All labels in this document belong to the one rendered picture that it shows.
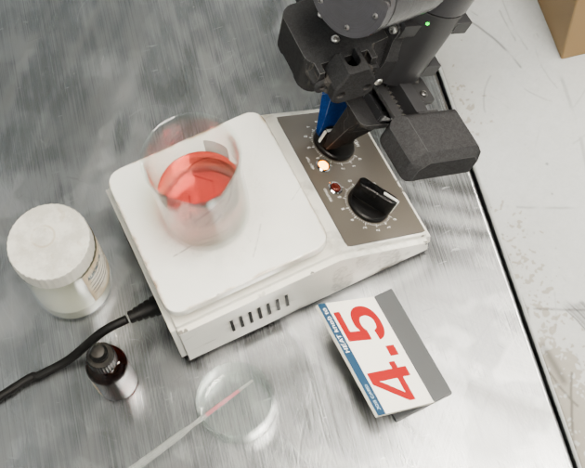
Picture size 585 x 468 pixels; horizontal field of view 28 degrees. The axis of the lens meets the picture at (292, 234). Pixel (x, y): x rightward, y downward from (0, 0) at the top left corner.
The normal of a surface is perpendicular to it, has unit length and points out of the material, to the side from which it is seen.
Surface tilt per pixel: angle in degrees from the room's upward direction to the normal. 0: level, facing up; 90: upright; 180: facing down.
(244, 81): 0
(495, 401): 0
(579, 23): 90
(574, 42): 90
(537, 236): 0
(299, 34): 11
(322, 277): 90
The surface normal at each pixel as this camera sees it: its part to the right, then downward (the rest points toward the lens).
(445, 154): 0.58, 0.17
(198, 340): 0.43, 0.81
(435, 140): 0.40, -0.57
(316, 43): 0.13, -0.45
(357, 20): -0.66, 0.36
